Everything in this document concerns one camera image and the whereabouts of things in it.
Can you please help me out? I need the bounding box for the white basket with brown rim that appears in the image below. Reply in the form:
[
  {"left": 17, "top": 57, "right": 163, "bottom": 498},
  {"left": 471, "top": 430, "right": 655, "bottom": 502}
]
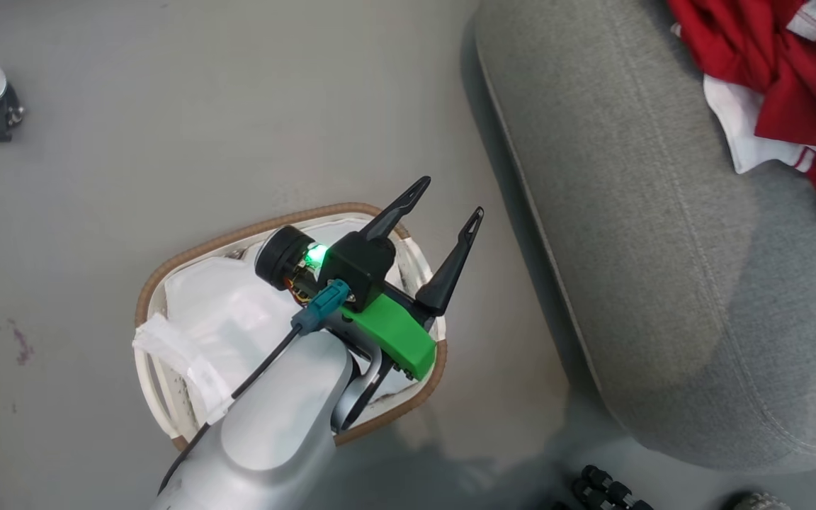
[{"left": 134, "top": 203, "right": 449, "bottom": 452}]

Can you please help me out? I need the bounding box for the red basketball jersey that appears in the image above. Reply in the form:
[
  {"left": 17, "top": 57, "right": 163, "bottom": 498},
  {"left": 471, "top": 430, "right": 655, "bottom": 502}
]
[{"left": 667, "top": 0, "right": 816, "bottom": 222}]

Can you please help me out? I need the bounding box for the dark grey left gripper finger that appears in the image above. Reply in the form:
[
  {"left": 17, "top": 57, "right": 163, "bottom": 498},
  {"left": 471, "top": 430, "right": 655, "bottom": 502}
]
[
  {"left": 362, "top": 176, "right": 432, "bottom": 243},
  {"left": 415, "top": 206, "right": 485, "bottom": 317}
]

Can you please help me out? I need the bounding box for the black cable with teal connector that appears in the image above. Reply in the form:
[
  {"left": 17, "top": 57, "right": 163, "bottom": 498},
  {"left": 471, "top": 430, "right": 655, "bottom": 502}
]
[{"left": 159, "top": 278, "right": 350, "bottom": 497}]

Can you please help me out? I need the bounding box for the grey fabric sofa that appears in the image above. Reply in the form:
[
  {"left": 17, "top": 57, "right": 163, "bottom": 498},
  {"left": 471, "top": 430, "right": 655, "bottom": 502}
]
[{"left": 474, "top": 0, "right": 816, "bottom": 470}]

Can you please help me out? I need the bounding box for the white cloth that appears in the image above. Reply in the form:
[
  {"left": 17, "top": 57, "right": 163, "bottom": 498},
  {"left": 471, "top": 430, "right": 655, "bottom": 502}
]
[{"left": 132, "top": 256, "right": 299, "bottom": 426}]

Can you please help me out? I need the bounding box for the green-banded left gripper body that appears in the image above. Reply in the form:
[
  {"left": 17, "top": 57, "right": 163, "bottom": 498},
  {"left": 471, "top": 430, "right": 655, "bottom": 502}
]
[{"left": 318, "top": 232, "right": 439, "bottom": 382}]

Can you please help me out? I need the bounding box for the white garment with red trim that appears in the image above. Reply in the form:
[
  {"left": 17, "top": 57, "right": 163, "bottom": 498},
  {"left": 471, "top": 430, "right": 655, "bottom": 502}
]
[{"left": 703, "top": 74, "right": 816, "bottom": 175}]

